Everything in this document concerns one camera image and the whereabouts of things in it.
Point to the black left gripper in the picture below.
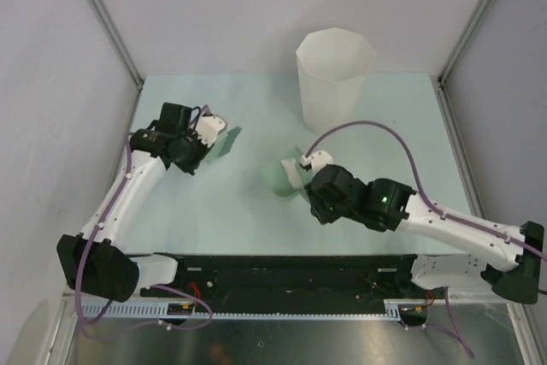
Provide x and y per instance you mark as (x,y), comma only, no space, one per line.
(203,150)

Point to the green dustpan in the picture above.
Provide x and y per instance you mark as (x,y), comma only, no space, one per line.
(273,176)

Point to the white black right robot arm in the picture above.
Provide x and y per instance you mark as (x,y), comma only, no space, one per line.
(505,257)

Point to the left aluminium corner post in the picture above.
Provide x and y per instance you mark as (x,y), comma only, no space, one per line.
(113,35)

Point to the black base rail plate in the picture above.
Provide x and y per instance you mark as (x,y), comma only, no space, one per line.
(298,285)

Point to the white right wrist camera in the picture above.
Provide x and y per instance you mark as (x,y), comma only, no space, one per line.
(315,161)

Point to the white paper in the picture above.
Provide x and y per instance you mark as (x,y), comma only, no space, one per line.
(291,170)

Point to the green hand brush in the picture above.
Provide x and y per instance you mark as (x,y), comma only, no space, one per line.
(223,144)

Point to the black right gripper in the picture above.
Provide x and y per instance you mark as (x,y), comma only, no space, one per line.
(324,216)

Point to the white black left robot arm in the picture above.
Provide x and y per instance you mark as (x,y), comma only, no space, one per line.
(95,260)

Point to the right aluminium side rail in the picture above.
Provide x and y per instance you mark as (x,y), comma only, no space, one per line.
(458,148)

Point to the right aluminium corner post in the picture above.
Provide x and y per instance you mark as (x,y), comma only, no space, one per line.
(473,24)

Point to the white plastic waste bin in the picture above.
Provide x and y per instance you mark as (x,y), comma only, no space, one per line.
(332,65)

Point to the aluminium corner post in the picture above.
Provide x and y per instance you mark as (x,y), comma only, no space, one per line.
(113,35)
(473,24)

